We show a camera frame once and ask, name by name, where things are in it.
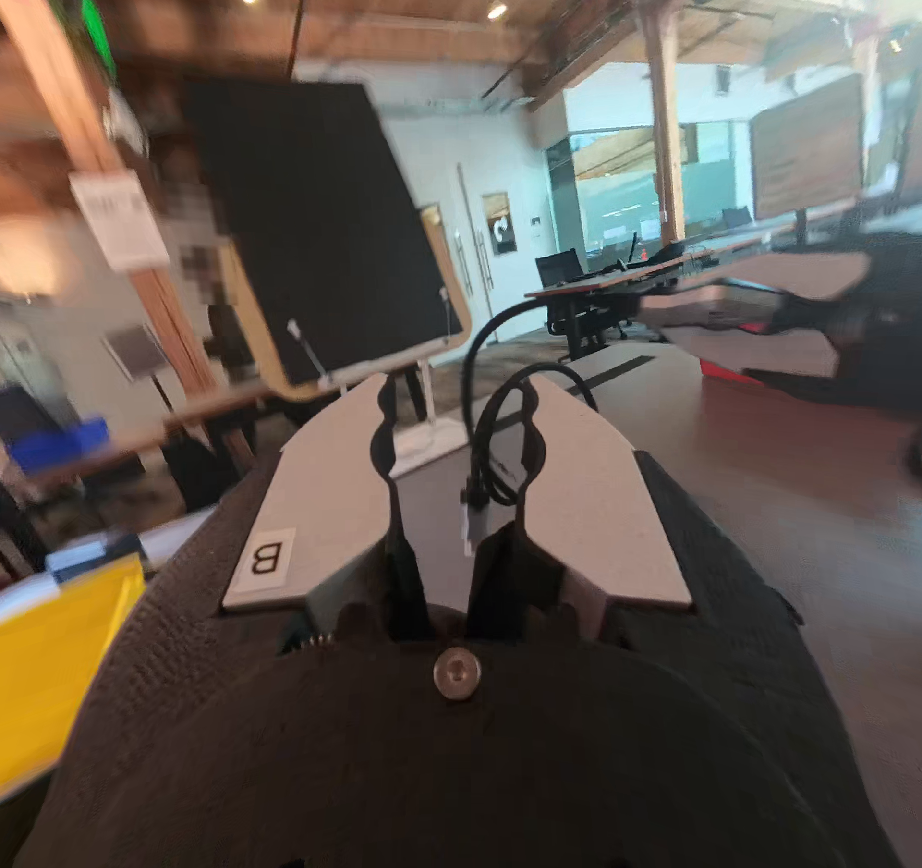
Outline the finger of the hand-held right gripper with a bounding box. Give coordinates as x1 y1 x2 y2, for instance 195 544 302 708
677 250 874 301
661 322 842 380

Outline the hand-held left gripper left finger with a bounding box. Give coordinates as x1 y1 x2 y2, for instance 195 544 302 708
222 374 399 613

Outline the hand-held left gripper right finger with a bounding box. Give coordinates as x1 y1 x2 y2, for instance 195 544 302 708
513 376 694 642

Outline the red plastic bin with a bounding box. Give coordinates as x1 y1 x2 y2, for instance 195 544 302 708
700 358 766 388

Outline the grey usb hub with cable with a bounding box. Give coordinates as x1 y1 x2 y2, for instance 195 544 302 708
460 283 788 561

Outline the yellow plastic bin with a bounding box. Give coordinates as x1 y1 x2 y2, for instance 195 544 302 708
0 553 146 802

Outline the whiteboard on stand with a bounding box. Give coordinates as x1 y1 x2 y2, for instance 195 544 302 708
749 74 867 248

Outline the white panel stand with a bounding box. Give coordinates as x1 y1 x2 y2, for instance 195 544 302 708
324 358 471 481

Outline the brown-topped office desk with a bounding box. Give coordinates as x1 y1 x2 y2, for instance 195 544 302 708
162 385 278 480
524 248 721 363

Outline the black mesh desk chair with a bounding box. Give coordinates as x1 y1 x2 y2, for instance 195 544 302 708
534 248 615 342

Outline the long wooden table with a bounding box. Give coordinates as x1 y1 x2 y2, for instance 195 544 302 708
22 427 170 516

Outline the fiducial marker sign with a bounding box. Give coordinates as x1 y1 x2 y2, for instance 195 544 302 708
101 324 177 415

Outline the white double door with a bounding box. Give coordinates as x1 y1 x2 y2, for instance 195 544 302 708
452 160 521 342

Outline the blue plastic bin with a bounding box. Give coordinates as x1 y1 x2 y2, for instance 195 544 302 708
6 416 110 474

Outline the wood-framed black panel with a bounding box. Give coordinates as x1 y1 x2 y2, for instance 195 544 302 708
183 79 474 402

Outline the white paper notice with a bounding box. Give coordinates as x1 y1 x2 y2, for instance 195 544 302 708
68 169 171 274

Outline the green exit sign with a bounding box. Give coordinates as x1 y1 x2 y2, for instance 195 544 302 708
78 0 118 84

